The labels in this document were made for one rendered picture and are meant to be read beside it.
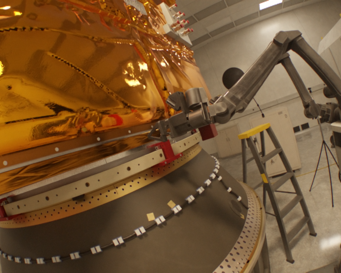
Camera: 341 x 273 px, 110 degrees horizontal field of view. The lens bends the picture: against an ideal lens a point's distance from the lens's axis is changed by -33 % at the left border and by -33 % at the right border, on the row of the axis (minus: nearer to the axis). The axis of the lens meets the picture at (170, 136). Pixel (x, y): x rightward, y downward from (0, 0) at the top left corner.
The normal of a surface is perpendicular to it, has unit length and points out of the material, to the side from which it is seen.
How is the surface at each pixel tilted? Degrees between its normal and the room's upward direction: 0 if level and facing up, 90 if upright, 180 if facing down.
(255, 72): 75
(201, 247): 62
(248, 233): 43
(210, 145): 90
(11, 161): 90
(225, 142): 90
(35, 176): 90
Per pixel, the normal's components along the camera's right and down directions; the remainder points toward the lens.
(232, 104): -0.29, -0.22
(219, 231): 0.45, -0.65
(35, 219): -0.07, -0.48
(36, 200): 0.18, -0.06
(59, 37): 0.78, -0.34
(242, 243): 0.25, -0.86
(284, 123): -0.47, 0.17
